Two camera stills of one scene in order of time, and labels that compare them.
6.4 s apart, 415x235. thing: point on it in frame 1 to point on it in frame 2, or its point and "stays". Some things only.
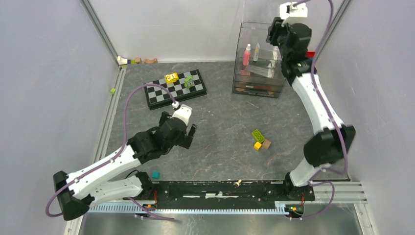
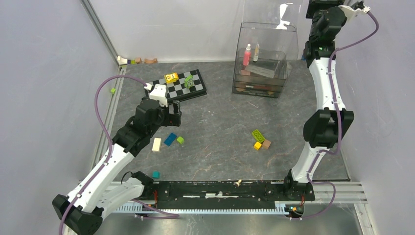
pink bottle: (247, 56) stays
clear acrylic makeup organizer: (259, 70) stays
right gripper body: (282, 42) to (316, 5)
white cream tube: (256, 55) stays
